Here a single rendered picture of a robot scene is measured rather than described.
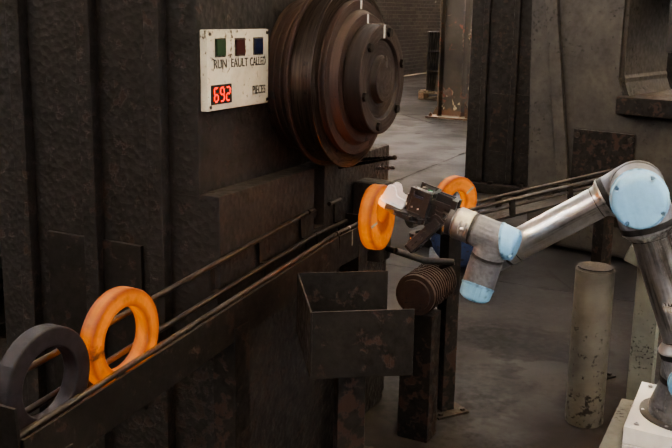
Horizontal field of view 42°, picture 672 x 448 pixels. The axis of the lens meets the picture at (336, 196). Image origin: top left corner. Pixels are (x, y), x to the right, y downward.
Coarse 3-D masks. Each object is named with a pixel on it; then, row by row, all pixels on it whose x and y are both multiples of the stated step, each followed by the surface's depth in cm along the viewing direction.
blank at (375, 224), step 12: (372, 192) 207; (360, 204) 207; (372, 204) 205; (360, 216) 206; (372, 216) 206; (384, 216) 214; (360, 228) 206; (372, 228) 206; (384, 228) 213; (372, 240) 207; (384, 240) 214
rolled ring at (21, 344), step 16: (32, 336) 142; (48, 336) 144; (64, 336) 147; (80, 336) 151; (16, 352) 139; (32, 352) 141; (64, 352) 150; (80, 352) 151; (0, 368) 139; (16, 368) 138; (64, 368) 152; (80, 368) 152; (0, 384) 138; (16, 384) 139; (64, 384) 152; (80, 384) 152; (0, 400) 138; (16, 400) 139; (64, 400) 150; (32, 416) 146
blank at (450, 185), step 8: (456, 176) 276; (440, 184) 275; (448, 184) 273; (456, 184) 275; (464, 184) 277; (472, 184) 279; (448, 192) 274; (464, 192) 277; (472, 192) 279; (464, 200) 279; (472, 200) 280
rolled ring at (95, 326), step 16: (112, 288) 161; (128, 288) 161; (96, 304) 156; (112, 304) 157; (128, 304) 161; (144, 304) 165; (96, 320) 154; (144, 320) 167; (96, 336) 154; (144, 336) 167; (96, 352) 154; (96, 368) 155
